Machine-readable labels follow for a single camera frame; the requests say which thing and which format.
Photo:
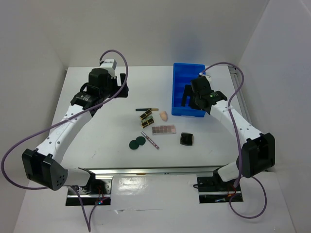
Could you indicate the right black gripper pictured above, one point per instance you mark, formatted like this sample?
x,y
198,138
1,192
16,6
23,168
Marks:
x,y
188,91

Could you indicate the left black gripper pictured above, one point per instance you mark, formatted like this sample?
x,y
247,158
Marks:
x,y
114,81

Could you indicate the beige makeup sponge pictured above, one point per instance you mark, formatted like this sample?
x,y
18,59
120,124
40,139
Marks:
x,y
163,115

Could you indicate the dark green mascara tube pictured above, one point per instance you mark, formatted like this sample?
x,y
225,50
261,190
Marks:
x,y
146,109

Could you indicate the black square compact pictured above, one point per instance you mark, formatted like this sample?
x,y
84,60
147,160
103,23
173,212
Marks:
x,y
186,139

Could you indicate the green round compact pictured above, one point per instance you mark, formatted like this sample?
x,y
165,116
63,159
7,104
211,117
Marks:
x,y
141,140
133,145

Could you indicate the red lip gloss tube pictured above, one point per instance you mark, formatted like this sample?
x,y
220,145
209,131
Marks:
x,y
150,140

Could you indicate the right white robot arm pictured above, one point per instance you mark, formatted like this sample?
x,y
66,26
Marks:
x,y
256,150

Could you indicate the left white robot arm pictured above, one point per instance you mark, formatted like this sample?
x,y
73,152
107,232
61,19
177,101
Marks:
x,y
43,164

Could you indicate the blue plastic organizer bin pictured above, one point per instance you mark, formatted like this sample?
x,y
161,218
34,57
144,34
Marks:
x,y
182,94

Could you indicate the upper black gold lipstick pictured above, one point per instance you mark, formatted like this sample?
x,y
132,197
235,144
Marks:
x,y
146,114

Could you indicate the black gold lipstick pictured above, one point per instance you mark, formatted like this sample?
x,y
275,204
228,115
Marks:
x,y
146,114
146,123

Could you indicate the green lip balm tube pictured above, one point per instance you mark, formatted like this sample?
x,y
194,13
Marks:
x,y
148,118

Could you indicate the lower black gold lipstick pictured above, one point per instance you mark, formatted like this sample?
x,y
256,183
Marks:
x,y
146,123

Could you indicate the eyeshadow palette clear case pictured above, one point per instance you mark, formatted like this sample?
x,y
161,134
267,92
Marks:
x,y
165,129

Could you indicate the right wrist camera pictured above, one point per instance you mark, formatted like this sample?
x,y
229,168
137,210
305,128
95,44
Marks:
x,y
208,77

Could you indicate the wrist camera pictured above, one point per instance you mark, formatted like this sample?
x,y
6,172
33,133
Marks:
x,y
110,66
208,77

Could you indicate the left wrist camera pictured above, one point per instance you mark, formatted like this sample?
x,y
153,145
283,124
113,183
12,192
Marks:
x,y
110,66

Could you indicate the right side aluminium rail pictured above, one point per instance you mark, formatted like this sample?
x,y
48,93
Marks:
x,y
235,76

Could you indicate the aluminium rail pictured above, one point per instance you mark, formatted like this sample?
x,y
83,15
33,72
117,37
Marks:
x,y
150,170
235,76

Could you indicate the front aluminium rail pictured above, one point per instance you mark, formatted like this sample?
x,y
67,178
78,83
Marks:
x,y
150,170

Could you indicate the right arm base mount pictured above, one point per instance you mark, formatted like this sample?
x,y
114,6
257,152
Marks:
x,y
212,190

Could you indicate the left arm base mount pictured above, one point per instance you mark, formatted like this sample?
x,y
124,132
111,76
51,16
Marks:
x,y
100,193

